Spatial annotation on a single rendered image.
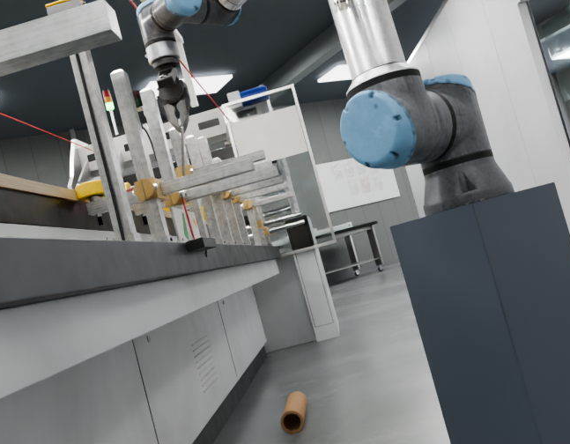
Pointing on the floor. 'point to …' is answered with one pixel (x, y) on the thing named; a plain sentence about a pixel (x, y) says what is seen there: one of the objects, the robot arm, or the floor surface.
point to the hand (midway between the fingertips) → (181, 129)
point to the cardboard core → (294, 412)
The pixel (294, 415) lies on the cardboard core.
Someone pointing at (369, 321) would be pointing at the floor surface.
